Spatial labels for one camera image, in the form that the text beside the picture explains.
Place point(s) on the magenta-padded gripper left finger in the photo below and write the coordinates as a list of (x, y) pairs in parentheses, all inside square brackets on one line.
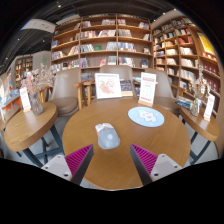
[(78, 160)]

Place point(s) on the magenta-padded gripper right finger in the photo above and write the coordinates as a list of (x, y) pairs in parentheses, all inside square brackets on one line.
[(145, 160)]

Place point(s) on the grey computer mouse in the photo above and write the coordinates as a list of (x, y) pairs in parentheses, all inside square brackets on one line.
[(108, 138)]

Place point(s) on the round light blue mouse pad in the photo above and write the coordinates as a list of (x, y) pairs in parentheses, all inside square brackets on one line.
[(146, 116)]

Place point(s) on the oval wooden side table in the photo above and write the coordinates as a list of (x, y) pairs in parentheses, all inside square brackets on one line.
[(6, 120), (30, 125), (203, 125)]

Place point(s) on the brown padded armchair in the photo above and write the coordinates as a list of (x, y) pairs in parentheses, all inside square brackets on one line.
[(65, 93), (116, 69), (163, 90)]

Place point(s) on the glass vase with pink flowers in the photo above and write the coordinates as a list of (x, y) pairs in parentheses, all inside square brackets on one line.
[(36, 105)]

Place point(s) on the stack of books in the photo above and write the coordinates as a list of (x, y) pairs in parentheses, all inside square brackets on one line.
[(184, 102)]

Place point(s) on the white sign in wooden base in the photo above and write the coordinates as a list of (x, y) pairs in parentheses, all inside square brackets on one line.
[(147, 88)]

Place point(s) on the glass vase with dried flowers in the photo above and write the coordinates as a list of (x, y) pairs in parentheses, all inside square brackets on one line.
[(196, 108)]

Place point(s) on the dark standing book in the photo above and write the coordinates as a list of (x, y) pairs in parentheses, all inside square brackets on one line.
[(126, 87)]

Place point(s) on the white framed flower picture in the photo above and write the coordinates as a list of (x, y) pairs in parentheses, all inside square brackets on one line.
[(108, 86)]

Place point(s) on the small white table sign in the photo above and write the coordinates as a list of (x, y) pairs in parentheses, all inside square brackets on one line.
[(209, 106), (25, 99)]

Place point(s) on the colourful book display stand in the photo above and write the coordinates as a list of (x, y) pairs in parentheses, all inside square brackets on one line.
[(8, 98)]

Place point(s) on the small distant bookshelf unit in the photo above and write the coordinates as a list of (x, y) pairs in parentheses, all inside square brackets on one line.
[(24, 68)]

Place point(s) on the angled wooden bookshelf unit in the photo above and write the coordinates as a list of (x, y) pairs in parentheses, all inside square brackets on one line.
[(183, 53)]

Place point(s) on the wide wooden bookshelf unit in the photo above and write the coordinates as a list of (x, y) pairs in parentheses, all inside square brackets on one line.
[(100, 41)]

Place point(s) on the white hanging ceiling panel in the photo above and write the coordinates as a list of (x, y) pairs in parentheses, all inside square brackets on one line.
[(39, 25)]

